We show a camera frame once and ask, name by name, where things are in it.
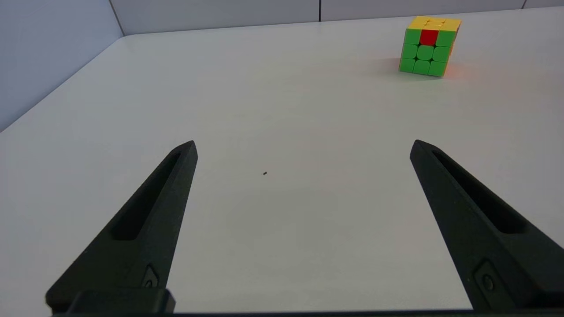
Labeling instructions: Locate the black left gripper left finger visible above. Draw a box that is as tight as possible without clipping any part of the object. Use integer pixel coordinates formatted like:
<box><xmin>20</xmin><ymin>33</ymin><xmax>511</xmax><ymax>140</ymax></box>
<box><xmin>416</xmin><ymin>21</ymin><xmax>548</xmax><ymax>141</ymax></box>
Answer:
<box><xmin>45</xmin><ymin>140</ymin><xmax>198</xmax><ymax>314</ymax></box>

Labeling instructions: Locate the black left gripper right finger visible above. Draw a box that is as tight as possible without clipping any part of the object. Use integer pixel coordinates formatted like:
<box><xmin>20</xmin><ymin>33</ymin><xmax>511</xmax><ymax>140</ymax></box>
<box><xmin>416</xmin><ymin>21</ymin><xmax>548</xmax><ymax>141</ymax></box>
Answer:
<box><xmin>410</xmin><ymin>140</ymin><xmax>564</xmax><ymax>311</ymax></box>

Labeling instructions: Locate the yellow green rubiks cube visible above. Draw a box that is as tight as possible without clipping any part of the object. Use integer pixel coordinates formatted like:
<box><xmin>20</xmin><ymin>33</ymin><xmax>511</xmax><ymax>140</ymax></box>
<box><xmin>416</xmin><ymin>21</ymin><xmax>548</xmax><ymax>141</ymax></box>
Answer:
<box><xmin>399</xmin><ymin>16</ymin><xmax>462</xmax><ymax>77</ymax></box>

